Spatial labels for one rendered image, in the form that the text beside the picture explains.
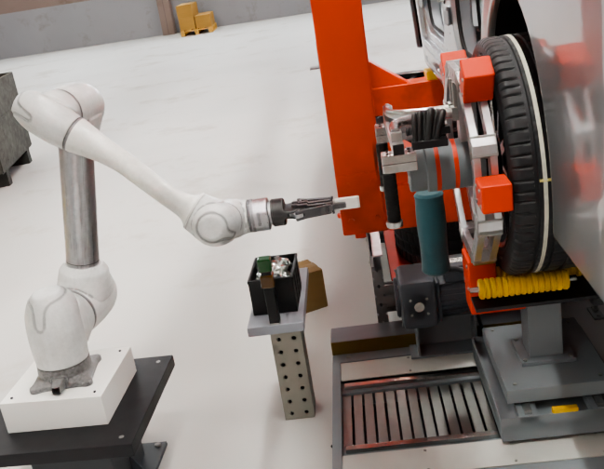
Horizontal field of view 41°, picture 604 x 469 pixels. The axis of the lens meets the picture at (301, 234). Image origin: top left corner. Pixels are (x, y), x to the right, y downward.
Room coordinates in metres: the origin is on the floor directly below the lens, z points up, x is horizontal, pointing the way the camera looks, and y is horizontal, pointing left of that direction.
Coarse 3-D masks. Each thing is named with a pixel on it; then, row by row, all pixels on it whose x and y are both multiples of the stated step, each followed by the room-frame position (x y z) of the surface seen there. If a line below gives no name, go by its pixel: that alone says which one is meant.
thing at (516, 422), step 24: (480, 336) 2.40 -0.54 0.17; (480, 360) 2.24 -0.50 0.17; (504, 408) 1.99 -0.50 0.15; (528, 408) 1.93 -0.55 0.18; (552, 408) 1.91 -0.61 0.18; (576, 408) 1.89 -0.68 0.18; (600, 408) 1.89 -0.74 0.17; (504, 432) 1.91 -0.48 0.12; (528, 432) 1.90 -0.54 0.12; (552, 432) 1.90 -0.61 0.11; (576, 432) 1.89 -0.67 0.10
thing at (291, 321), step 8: (304, 272) 2.53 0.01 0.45; (304, 280) 2.45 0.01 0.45; (304, 288) 2.38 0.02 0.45; (304, 296) 2.33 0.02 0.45; (304, 304) 2.27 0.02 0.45; (288, 312) 2.23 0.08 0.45; (296, 312) 2.22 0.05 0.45; (304, 312) 2.23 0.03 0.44; (248, 320) 2.21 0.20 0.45; (256, 320) 2.20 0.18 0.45; (264, 320) 2.19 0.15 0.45; (288, 320) 2.17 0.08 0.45; (296, 320) 2.16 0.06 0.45; (304, 320) 2.19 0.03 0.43; (248, 328) 2.16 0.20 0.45; (256, 328) 2.15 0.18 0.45; (264, 328) 2.15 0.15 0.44; (272, 328) 2.15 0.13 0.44; (280, 328) 2.15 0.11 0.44; (288, 328) 2.15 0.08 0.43; (296, 328) 2.14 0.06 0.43; (248, 336) 2.16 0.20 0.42
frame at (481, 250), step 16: (448, 64) 2.22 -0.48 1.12; (448, 80) 2.27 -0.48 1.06; (448, 96) 2.33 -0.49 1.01; (464, 112) 1.97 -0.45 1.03; (480, 112) 1.98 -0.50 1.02; (480, 144) 1.89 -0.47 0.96; (496, 144) 1.89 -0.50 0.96; (496, 160) 1.89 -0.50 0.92; (480, 176) 1.89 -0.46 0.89; (464, 224) 2.26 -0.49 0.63; (480, 224) 1.89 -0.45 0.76; (496, 224) 1.89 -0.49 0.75; (464, 240) 2.20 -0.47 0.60; (480, 240) 1.93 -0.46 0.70; (496, 240) 1.93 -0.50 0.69; (480, 256) 2.00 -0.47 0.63; (496, 256) 2.01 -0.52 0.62
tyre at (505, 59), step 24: (480, 48) 2.16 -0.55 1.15; (504, 48) 2.05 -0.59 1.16; (528, 48) 2.04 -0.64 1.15; (504, 72) 1.96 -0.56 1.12; (504, 96) 1.91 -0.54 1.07; (528, 96) 1.90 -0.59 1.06; (504, 120) 1.89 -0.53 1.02; (528, 120) 1.87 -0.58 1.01; (504, 144) 1.91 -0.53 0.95; (528, 144) 1.84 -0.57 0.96; (528, 168) 1.83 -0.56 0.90; (528, 192) 1.83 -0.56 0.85; (528, 216) 1.83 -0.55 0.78; (552, 216) 1.83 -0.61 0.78; (528, 240) 1.86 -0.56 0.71; (552, 240) 1.86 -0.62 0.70; (504, 264) 2.03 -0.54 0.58; (528, 264) 1.92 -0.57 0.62; (552, 264) 1.93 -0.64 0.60
